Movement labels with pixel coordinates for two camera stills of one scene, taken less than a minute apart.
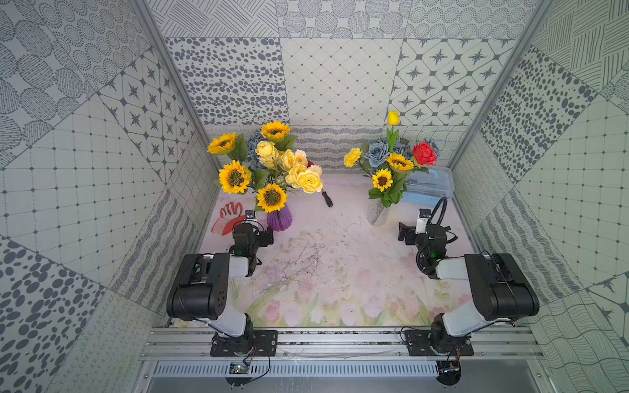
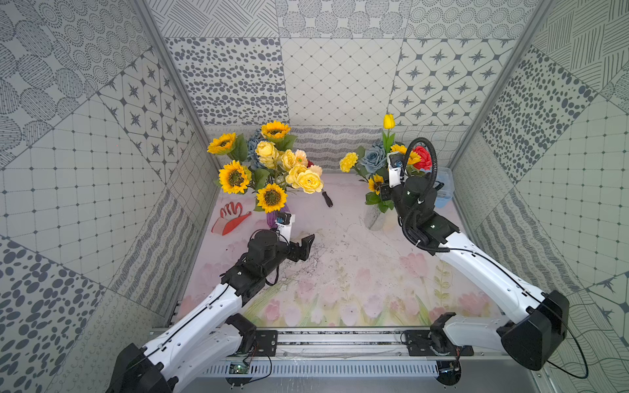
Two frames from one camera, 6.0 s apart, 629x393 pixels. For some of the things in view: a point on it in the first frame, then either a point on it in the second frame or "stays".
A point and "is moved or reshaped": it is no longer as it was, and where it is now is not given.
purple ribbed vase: x=279 y=220 stays
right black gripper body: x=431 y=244 -> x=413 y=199
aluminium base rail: x=341 y=343 stays
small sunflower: x=382 y=179 is moved or reshaped
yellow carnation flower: x=352 y=156 is moved or reshaped
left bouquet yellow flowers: x=267 y=167 stays
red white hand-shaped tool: x=230 y=215 stays
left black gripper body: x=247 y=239 -> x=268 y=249
